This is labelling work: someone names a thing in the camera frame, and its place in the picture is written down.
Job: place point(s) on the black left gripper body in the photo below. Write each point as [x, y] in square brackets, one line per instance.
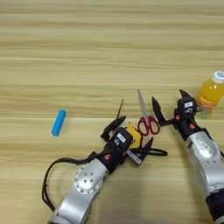
[116, 156]

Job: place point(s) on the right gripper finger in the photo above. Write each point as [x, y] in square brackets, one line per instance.
[158, 110]
[184, 94]

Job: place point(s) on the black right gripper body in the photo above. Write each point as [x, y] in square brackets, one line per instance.
[186, 125]

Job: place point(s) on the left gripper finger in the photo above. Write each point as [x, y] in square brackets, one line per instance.
[112, 127]
[147, 148]

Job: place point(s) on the orange juice bottle white cap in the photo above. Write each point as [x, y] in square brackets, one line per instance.
[210, 94]

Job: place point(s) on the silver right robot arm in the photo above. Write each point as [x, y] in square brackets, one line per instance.
[208, 163]

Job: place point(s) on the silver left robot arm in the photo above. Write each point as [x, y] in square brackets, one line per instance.
[80, 192]

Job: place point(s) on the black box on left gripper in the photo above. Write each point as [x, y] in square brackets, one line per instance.
[122, 137]

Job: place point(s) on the blue marker pen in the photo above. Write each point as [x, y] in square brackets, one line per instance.
[59, 122]

